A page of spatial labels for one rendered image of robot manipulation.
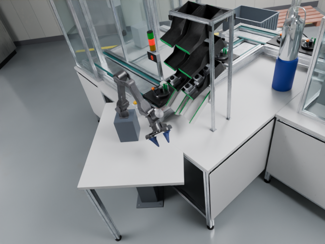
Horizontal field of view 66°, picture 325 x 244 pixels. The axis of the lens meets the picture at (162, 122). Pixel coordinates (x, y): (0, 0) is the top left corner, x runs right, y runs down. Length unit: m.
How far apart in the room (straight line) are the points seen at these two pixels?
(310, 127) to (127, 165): 1.28
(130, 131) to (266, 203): 1.42
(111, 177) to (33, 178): 1.72
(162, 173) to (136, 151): 0.28
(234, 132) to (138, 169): 0.73
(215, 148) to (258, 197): 0.95
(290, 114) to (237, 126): 0.40
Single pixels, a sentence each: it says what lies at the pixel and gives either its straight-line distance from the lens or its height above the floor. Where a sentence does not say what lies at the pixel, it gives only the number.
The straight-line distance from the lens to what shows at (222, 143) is 1.80.
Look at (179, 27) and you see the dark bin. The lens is 1.67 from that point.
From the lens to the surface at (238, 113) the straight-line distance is 2.03.
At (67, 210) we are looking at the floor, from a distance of 2.84.
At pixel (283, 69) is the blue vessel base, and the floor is 1.07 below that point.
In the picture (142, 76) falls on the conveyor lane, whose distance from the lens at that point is 2.47.
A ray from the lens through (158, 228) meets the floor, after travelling 2.44.
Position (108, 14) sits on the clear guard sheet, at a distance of 3.19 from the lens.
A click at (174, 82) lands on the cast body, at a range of 1.73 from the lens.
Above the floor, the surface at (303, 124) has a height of 0.86.
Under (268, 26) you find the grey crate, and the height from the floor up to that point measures 0.73.
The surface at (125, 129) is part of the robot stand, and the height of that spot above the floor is 0.99.
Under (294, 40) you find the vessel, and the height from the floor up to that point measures 1.30.
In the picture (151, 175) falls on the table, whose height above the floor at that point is 0.86.
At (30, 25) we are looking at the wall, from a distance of 6.95.
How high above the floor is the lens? 2.18
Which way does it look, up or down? 41 degrees down
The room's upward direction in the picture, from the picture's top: 11 degrees counter-clockwise
